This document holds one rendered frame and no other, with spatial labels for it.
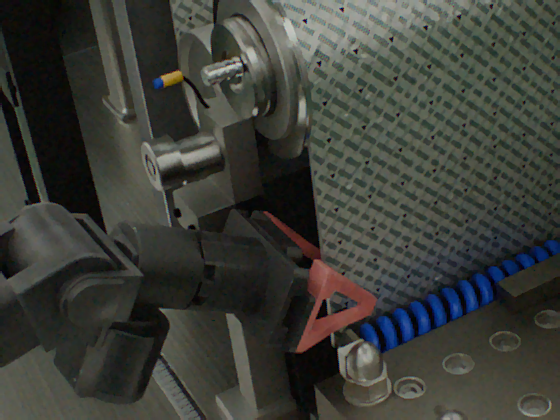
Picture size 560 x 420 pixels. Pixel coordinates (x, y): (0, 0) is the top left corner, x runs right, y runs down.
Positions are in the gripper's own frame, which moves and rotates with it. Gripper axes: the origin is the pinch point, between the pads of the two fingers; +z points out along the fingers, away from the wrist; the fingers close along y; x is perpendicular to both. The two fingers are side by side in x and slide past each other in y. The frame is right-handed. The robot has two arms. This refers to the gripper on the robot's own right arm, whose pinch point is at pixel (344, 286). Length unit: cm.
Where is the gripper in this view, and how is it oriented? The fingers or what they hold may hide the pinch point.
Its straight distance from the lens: 80.4
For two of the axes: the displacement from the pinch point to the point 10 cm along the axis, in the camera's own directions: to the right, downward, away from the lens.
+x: 3.4, -8.9, -3.0
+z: 8.2, 1.2, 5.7
